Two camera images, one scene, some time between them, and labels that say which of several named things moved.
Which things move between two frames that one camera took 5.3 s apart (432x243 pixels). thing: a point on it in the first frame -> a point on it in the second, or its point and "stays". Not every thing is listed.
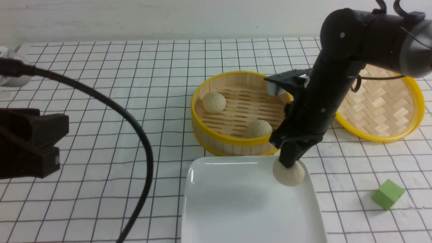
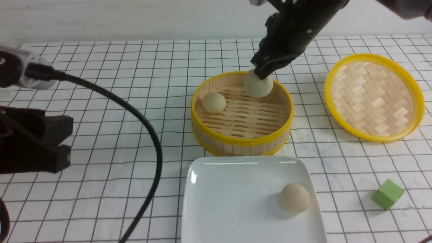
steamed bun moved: x=293 y=175 -> x=295 y=198
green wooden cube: x=387 y=194 stays
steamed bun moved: x=214 y=103 stays
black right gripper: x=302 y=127 -> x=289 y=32
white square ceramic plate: x=236 y=199 stays
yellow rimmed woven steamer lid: x=382 y=105 stays
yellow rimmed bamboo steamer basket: x=223 y=105 stays
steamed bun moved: x=258 y=128 -> x=257 y=87
